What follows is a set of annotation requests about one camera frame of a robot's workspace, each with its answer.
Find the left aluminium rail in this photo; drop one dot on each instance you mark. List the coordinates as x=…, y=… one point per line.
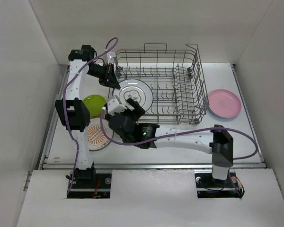
x=53, y=118

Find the lime green plate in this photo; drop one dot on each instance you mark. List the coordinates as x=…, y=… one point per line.
x=94, y=104

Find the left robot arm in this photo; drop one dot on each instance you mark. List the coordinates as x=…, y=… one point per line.
x=71, y=109

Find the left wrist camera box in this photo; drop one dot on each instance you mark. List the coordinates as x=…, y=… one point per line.
x=110, y=56

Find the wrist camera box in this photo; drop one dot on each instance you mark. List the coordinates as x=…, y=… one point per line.
x=110, y=56
x=115, y=105

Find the blue plate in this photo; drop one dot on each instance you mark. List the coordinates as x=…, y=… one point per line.
x=224, y=118

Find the white plate orange sunburst pattern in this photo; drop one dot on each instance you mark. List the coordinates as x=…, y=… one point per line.
x=95, y=136

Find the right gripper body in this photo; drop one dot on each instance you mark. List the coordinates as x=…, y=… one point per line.
x=131, y=114

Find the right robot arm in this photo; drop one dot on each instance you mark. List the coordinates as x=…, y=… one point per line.
x=215, y=141

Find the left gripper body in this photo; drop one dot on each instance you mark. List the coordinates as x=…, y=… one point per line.
x=98, y=71

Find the front aluminium rail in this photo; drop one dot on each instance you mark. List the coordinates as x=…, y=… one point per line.
x=154, y=166

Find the plain white plate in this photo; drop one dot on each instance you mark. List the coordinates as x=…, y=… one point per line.
x=136, y=90

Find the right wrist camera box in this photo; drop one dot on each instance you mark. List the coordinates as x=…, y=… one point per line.
x=115, y=105

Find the grey wire dish rack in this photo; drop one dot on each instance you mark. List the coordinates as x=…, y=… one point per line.
x=175, y=77

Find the pink plate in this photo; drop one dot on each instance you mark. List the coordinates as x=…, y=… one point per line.
x=224, y=103

